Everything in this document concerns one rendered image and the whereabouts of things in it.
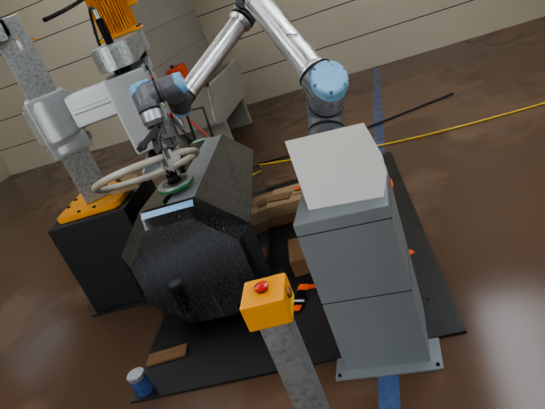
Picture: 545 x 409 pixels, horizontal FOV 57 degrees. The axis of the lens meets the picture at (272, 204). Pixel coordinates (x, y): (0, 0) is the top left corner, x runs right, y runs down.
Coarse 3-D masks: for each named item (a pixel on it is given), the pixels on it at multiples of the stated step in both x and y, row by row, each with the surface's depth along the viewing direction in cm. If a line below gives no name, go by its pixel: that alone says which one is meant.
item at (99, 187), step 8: (176, 152) 202; (184, 152) 205; (192, 152) 211; (144, 160) 196; (152, 160) 196; (160, 160) 198; (184, 160) 235; (128, 168) 195; (136, 168) 195; (168, 168) 240; (112, 176) 196; (120, 176) 196; (144, 176) 240; (152, 176) 241; (96, 184) 202; (104, 184) 200; (112, 184) 230; (120, 184) 233; (128, 184) 236; (96, 192) 213; (104, 192) 224
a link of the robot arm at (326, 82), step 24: (240, 0) 216; (264, 0) 208; (264, 24) 208; (288, 24) 204; (288, 48) 202; (312, 48) 202; (312, 72) 191; (336, 72) 192; (312, 96) 197; (336, 96) 191
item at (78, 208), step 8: (136, 176) 375; (128, 192) 356; (80, 200) 367; (96, 200) 354; (104, 200) 347; (112, 200) 341; (120, 200) 341; (72, 208) 358; (80, 208) 351; (88, 208) 345; (96, 208) 340; (104, 208) 339; (112, 208) 338; (64, 216) 347; (72, 216) 343; (80, 216) 343
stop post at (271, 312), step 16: (272, 288) 130; (256, 304) 126; (272, 304) 125; (288, 304) 128; (256, 320) 128; (272, 320) 127; (288, 320) 127; (272, 336) 132; (288, 336) 132; (272, 352) 135; (288, 352) 135; (304, 352) 140; (288, 368) 137; (304, 368) 137; (288, 384) 140; (304, 384) 139; (320, 384) 149; (304, 400) 142; (320, 400) 143
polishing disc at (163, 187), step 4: (180, 176) 296; (184, 176) 293; (188, 176) 291; (180, 180) 289; (184, 180) 287; (188, 180) 286; (160, 184) 295; (164, 184) 293; (172, 184) 288; (176, 184) 285; (180, 184) 283; (184, 184) 284; (160, 188) 289; (164, 188) 286; (168, 188) 284; (172, 188) 282; (176, 188) 282
